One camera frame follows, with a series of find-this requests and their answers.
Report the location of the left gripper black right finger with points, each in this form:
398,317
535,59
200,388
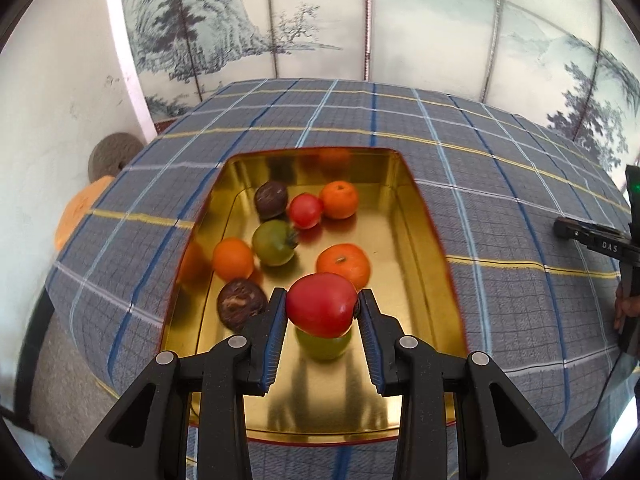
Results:
499,434

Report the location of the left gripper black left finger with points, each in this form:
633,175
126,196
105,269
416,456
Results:
145,434

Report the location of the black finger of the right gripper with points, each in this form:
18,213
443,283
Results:
570,229

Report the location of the large green tomato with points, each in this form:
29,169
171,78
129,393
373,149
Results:
323,349

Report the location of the wrinkled dark passion fruit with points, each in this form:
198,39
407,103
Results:
238,301

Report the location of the red tomato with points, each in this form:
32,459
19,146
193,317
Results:
305,211
322,304

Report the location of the orange tangerine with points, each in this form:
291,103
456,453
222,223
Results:
340,200
233,259
347,260

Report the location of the small green tomato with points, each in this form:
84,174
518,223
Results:
274,242

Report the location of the person right hand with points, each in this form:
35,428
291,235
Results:
625,306

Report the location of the grey plaid tablecloth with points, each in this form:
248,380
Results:
493,182

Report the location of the landscape painted folding screen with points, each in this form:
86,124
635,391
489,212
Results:
570,65

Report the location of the orange round cushion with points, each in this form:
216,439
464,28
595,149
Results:
77,208

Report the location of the dark purple passion fruit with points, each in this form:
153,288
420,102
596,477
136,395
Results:
271,200

